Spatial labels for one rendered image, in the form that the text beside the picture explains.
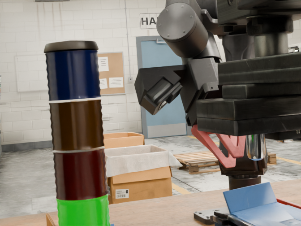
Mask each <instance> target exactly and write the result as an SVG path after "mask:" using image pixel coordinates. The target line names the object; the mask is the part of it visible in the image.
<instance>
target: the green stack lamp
mask: <svg viewBox="0 0 301 226"><path fill-rule="evenodd" d="M56 201H57V210H58V213H57V216H58V224H59V226H111V224H110V215H109V206H108V205H109V201H108V194H106V195H105V196H102V197H98V198H94V199H88V200H59V199H56Z"/></svg>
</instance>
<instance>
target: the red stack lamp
mask: <svg viewBox="0 0 301 226"><path fill-rule="evenodd" d="M104 150H105V147H104V146H102V147H99V148H91V149H83V150H72V151H56V150H54V151H52V152H53V155H54V156H53V161H54V170H55V172H54V176H55V184H56V189H55V191H56V198H57V199H59V200H88V199H94V198H98V197H102V196H105V195H106V194H108V190H107V187H108V184H107V175H106V171H107V169H106V161H105V152H104Z"/></svg>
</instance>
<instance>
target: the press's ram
mask: <svg viewBox="0 0 301 226"><path fill-rule="evenodd" d="M293 31H294V30H293V20H292V19H290V18H285V17H280V18H267V19H263V25H257V26H253V25H252V21H251V22H248V23H247V34H248V36H253V37H254V49H255V58H250V59H243V60H237V61H228V62H221V63H218V79H219V85H223V86H222V95H223V97H222V98H216V99H204V100H196V111H197V125H198V130H199V131H205V132H211V133H217V134H223V135H231V136H244V135H245V136H246V151H247V156H248V158H249V159H251V160H253V161H259V160H261V159H263V158H265V155H266V140H265V139H273V140H276V141H277V142H279V143H289V142H292V139H300V138H301V52H292V53H289V52H288V34H290V33H293Z"/></svg>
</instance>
